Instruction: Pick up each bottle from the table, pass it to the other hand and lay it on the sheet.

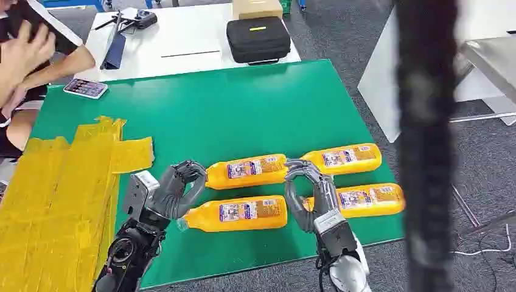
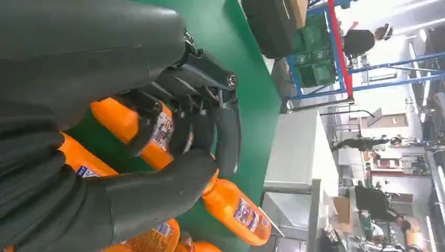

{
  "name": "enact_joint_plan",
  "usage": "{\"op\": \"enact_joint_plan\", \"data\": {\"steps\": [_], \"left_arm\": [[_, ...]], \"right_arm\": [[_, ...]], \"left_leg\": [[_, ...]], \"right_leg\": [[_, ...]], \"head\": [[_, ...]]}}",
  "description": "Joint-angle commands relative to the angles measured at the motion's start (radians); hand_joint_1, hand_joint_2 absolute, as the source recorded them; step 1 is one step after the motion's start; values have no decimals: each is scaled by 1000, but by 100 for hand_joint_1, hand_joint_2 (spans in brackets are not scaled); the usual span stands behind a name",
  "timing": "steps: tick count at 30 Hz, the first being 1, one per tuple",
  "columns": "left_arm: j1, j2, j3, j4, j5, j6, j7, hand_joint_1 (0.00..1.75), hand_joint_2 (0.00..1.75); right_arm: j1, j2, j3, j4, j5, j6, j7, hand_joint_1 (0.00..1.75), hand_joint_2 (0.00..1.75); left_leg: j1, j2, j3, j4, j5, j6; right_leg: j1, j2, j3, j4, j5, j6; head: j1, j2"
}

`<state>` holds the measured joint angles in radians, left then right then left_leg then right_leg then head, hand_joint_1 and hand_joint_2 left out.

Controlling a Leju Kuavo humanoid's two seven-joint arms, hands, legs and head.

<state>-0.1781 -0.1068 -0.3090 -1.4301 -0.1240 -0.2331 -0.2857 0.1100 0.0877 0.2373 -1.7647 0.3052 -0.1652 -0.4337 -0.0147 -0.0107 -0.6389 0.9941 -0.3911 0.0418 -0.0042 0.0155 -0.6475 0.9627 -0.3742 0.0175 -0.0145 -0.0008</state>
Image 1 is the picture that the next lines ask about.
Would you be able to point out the person's hand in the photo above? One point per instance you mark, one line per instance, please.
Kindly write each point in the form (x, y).
(24, 52)

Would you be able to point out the smartphone with lit screen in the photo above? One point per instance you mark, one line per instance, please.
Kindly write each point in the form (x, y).
(85, 88)

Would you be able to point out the thin black strip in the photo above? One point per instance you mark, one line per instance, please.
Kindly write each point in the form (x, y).
(190, 54)

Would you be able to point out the green crate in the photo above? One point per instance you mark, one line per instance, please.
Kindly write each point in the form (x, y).
(286, 5)

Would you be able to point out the cardboard box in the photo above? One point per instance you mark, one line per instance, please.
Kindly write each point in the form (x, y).
(257, 9)

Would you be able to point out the orange drink bottle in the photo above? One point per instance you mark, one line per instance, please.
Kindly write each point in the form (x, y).
(242, 213)
(371, 200)
(346, 158)
(246, 171)

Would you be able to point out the black carrying case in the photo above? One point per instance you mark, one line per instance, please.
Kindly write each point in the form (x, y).
(258, 40)

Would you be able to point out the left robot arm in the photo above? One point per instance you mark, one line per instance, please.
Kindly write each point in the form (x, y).
(129, 254)

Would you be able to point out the person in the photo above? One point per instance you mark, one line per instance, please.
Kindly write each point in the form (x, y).
(64, 60)

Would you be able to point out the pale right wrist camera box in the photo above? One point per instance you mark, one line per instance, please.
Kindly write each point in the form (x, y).
(334, 233)

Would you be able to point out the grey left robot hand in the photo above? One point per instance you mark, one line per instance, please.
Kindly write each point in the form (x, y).
(173, 197)

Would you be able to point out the white side desk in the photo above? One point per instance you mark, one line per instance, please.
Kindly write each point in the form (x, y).
(381, 80)

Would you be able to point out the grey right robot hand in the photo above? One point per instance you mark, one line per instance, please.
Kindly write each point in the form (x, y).
(324, 193)

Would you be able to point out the white table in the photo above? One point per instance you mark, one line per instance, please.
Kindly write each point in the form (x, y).
(181, 36)

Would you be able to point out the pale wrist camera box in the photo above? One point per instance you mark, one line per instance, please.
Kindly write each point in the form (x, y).
(139, 193)
(334, 233)

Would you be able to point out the dark blue folded pouch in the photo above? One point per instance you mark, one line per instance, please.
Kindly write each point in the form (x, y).
(114, 52)

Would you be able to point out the black handheld controller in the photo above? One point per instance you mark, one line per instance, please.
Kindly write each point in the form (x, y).
(141, 18)

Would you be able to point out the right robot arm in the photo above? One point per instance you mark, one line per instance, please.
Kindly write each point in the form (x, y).
(348, 274)

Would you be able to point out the green table mat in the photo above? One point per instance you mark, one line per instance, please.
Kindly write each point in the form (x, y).
(242, 113)

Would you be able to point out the steel bench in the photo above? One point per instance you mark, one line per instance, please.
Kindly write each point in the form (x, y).
(492, 60)

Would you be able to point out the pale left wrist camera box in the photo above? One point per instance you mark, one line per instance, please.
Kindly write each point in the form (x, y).
(139, 193)

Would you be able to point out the yellow sheet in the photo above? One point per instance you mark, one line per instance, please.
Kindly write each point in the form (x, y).
(56, 193)

